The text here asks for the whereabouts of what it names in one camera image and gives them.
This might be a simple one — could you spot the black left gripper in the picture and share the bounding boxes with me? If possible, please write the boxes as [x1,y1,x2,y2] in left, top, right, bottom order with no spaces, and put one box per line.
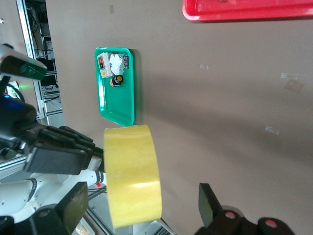
[0,102,104,158]

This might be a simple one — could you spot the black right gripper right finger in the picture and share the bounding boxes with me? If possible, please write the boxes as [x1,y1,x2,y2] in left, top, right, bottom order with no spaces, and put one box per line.
[194,183,296,235]

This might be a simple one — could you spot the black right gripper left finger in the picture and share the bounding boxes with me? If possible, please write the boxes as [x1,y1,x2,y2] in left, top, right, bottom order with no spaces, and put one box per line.
[0,181,89,235]

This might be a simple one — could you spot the yellow tape roll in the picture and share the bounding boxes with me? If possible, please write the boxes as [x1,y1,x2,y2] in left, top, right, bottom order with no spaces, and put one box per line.
[103,124,162,229]

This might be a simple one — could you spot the green plastic tray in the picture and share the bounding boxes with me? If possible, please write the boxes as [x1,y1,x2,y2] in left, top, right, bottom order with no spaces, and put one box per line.
[94,47,135,127]

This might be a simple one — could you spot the brown square tape patch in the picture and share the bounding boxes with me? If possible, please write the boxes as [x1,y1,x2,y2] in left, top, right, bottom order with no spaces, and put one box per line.
[284,79,305,94]

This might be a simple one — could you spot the red tray holding valves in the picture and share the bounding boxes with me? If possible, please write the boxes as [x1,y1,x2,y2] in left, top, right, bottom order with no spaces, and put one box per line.
[182,0,313,23]

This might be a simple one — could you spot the black orange knob component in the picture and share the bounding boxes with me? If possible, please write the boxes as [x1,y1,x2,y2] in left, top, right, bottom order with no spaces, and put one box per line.
[109,75,124,87]

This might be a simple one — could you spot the white circuit breaker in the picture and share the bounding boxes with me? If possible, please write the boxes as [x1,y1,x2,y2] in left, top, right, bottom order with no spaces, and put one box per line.
[109,53,126,76]

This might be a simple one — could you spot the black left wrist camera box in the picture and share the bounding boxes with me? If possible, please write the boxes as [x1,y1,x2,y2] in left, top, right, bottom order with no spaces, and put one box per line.
[23,143,91,176]

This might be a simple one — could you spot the grey switch box red button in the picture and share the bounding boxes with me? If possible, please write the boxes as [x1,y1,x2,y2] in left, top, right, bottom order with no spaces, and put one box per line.
[97,52,113,79]

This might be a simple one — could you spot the aluminium table edge rail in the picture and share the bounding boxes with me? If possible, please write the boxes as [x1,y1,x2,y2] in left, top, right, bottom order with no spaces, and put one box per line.
[16,0,66,125]

